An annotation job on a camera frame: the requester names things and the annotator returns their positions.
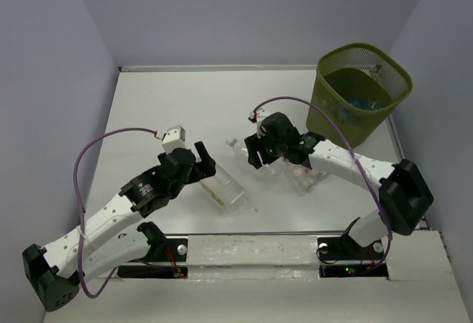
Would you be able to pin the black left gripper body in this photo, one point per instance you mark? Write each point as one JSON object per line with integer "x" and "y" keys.
{"x": 194, "y": 176}

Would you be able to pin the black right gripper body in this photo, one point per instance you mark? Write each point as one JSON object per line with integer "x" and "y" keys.
{"x": 278, "y": 146}

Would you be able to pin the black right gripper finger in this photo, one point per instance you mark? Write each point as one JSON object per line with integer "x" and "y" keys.
{"x": 255, "y": 145}
{"x": 309, "y": 140}

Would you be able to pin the clear ribbed water bottle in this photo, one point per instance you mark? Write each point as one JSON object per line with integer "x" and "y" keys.
{"x": 241, "y": 151}

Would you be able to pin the red cap clear bottle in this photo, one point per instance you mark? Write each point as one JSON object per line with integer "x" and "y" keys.
{"x": 303, "y": 179}

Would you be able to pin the blue label water bottle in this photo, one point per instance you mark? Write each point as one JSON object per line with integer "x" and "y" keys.
{"x": 361, "y": 104}

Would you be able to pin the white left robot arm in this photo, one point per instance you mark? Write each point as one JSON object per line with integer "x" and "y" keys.
{"x": 118, "y": 232}

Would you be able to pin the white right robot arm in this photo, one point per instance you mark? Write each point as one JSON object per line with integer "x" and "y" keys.
{"x": 401, "y": 193}

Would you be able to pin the green mesh waste bin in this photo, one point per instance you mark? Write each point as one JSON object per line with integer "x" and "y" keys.
{"x": 356, "y": 70}

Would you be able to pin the square clear plastic bottle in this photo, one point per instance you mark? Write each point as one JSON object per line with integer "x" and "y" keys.
{"x": 225, "y": 190}

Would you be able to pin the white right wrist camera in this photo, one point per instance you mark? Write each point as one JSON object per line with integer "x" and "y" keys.
{"x": 257, "y": 117}

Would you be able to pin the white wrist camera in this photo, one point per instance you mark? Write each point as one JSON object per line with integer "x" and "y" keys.
{"x": 257, "y": 117}
{"x": 174, "y": 138}

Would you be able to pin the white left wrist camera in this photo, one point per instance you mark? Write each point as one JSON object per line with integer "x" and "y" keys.
{"x": 174, "y": 138}

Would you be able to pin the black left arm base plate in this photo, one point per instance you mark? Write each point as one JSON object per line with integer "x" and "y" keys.
{"x": 169, "y": 264}

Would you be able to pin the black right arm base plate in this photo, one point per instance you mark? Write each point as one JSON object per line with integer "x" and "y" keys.
{"x": 336, "y": 261}

